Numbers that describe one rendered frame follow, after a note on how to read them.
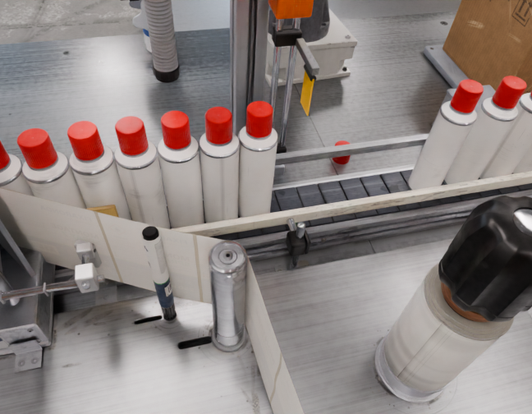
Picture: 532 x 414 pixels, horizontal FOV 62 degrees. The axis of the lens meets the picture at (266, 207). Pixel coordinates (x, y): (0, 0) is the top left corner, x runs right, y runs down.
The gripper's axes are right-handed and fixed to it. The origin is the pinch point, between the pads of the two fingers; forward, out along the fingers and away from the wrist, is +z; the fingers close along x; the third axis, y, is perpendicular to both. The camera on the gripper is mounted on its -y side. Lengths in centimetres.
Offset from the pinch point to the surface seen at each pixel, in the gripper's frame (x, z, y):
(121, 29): -162, 88, 11
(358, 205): 64, -4, -22
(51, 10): -192, 88, 50
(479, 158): 63, -9, -42
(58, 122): 23.8, 4.8, 23.2
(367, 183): 57, 0, -28
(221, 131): 60, -19, -2
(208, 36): -2.5, 4.8, -12.2
